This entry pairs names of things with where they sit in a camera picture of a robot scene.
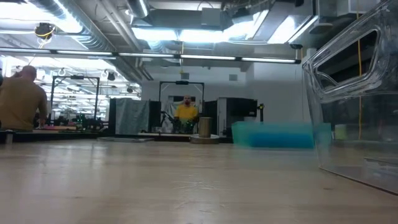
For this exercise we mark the black rig frame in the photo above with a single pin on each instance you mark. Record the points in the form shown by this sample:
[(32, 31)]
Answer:
[(182, 82), (74, 77)]

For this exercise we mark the grey cover sheet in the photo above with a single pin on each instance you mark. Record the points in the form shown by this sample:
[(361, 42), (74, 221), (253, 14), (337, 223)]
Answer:
[(132, 115)]

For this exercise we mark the clear plastic bin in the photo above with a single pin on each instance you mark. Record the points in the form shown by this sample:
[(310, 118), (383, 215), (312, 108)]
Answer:
[(351, 87)]

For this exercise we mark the green translucent bin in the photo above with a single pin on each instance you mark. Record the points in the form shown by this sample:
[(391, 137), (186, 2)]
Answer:
[(270, 126)]

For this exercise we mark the narrow silver ceiling duct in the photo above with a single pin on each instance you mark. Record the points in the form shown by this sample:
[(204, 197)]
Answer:
[(138, 7)]

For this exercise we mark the grey ceiling box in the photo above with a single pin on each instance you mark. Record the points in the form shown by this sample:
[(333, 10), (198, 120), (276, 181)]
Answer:
[(211, 17)]

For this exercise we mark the wide silver ceiling duct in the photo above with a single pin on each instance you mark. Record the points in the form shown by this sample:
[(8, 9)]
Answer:
[(62, 18)]

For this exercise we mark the ceiling light strip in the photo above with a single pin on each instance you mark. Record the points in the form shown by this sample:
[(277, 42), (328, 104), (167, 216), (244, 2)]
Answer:
[(31, 49)]

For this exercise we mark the black jewel case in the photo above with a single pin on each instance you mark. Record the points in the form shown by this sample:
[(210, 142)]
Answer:
[(124, 139)]

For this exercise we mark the black cabinet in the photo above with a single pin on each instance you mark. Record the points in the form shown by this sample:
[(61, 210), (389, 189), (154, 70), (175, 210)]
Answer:
[(239, 109)]

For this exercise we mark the black stand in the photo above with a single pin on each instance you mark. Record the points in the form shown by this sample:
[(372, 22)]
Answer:
[(260, 112)]

